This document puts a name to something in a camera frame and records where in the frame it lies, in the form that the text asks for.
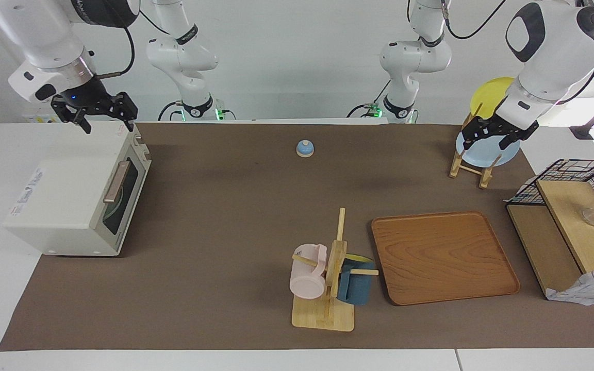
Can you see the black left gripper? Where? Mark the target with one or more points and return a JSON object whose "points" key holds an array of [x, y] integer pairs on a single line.
{"points": [[503, 128]]}

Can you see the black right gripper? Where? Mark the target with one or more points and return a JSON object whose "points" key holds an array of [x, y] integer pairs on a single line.
{"points": [[93, 100]]}

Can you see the white toaster oven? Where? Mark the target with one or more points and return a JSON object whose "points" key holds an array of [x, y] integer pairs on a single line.
{"points": [[65, 196]]}

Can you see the light blue plate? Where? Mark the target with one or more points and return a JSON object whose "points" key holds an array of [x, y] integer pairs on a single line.
{"points": [[485, 154]]}

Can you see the wooden plate rack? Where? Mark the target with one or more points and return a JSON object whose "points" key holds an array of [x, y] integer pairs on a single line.
{"points": [[485, 175]]}

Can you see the yellow plate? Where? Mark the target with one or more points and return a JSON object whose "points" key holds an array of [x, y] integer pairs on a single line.
{"points": [[490, 95]]}

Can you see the brown wooden tray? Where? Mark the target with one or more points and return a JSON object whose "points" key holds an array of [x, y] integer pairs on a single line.
{"points": [[441, 257]]}

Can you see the clear glass cup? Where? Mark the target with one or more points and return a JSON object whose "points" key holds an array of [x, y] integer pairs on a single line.
{"points": [[592, 217]]}

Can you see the brown table mat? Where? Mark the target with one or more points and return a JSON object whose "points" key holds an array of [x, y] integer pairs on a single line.
{"points": [[225, 257]]}

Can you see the blue domed bell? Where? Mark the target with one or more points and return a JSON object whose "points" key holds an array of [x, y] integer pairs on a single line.
{"points": [[304, 149]]}

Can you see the dark blue mug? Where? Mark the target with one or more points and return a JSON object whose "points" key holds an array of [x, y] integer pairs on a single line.
{"points": [[356, 288]]}

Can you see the pink mug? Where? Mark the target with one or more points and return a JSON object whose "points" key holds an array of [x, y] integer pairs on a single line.
{"points": [[306, 278]]}

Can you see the wooden mug rack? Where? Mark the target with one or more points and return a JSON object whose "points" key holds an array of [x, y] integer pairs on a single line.
{"points": [[323, 314]]}

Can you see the wooden shelf with black frame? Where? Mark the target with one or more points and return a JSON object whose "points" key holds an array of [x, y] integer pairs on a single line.
{"points": [[570, 226]]}

